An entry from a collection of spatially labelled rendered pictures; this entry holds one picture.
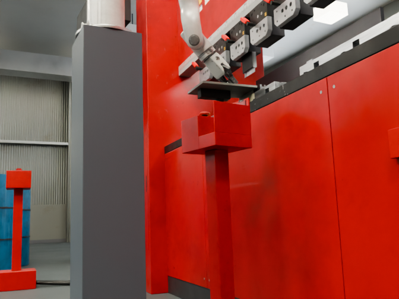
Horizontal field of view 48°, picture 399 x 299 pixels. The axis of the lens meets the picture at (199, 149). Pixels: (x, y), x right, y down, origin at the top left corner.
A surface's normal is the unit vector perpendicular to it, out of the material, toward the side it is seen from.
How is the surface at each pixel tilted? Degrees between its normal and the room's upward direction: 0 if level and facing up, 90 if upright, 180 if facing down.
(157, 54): 90
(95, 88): 90
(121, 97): 90
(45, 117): 90
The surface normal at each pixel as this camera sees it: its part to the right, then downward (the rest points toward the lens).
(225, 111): 0.58, -0.15
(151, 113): 0.38, -0.15
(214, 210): -0.81, -0.06
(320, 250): -0.92, -0.03
